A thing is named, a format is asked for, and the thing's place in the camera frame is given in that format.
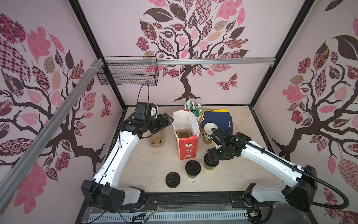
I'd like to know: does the blue napkin stack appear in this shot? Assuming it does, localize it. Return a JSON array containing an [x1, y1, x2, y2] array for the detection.
[[201, 110, 233, 133]]

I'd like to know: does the black coffee cup lid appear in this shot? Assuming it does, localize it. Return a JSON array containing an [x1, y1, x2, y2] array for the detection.
[[165, 172, 180, 189], [204, 153, 219, 167], [185, 160, 201, 176]]

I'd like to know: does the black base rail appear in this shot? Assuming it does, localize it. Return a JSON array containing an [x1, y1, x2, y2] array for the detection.
[[75, 191, 317, 224]]

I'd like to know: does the stack of green paper cups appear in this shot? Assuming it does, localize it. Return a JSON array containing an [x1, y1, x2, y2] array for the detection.
[[203, 123, 218, 145]]

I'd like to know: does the aluminium crossbar back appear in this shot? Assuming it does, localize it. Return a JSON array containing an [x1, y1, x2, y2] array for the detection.
[[105, 57, 276, 65]]

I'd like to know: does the green paper coffee cup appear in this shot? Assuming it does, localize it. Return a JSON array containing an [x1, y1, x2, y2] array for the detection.
[[187, 174, 198, 179], [204, 165, 215, 171]]

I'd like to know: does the pink cup of straws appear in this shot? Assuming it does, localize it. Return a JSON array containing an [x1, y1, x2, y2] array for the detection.
[[184, 100, 202, 117]]

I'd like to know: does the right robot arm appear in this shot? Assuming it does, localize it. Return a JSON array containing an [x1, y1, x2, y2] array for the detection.
[[206, 128, 318, 211]]

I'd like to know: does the red white paper gift bag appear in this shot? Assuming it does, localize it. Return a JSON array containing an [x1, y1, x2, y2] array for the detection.
[[172, 110, 200, 160]]

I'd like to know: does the white slotted cable duct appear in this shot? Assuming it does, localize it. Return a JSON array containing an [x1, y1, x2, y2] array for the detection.
[[85, 211, 249, 224]]

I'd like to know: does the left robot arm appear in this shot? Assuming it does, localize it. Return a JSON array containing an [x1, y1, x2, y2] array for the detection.
[[81, 102, 174, 213]]

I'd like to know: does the aluminium bar left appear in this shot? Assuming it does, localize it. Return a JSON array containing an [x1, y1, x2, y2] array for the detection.
[[1, 58, 104, 209]]

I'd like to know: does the brown cardboard cup carrier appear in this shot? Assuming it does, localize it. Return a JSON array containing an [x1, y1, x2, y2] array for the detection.
[[176, 129, 193, 139], [149, 130, 165, 148]]

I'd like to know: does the black wire basket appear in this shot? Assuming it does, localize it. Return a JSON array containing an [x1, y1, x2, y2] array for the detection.
[[97, 56, 159, 86]]

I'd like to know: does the black corrugated cable hose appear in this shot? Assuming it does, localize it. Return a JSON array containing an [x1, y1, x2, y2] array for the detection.
[[211, 128, 350, 210]]

